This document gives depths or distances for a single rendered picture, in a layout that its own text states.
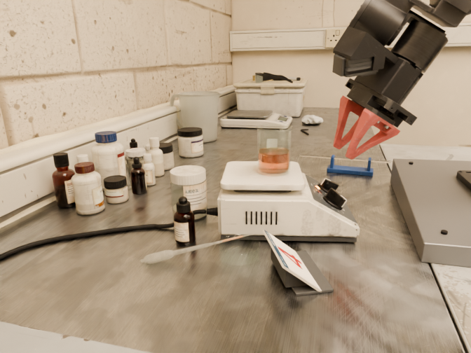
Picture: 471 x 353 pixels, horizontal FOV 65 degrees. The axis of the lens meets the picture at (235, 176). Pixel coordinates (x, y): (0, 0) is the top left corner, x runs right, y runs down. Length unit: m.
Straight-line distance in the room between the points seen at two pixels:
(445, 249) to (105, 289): 0.42
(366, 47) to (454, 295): 0.31
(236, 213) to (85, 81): 0.54
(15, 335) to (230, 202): 0.28
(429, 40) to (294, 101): 1.09
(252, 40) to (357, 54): 1.47
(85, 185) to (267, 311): 0.39
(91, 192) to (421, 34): 0.55
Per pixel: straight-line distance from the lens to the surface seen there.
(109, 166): 0.78
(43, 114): 0.82
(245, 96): 1.64
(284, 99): 1.62
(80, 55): 0.93
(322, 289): 0.45
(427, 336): 0.42
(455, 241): 0.55
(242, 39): 1.98
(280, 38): 1.94
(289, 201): 0.51
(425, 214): 0.60
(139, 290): 0.46
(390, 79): 0.55
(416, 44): 0.58
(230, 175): 0.55
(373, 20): 0.57
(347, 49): 0.52
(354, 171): 0.86
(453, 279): 0.52
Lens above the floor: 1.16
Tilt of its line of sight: 18 degrees down
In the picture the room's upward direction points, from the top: 1 degrees counter-clockwise
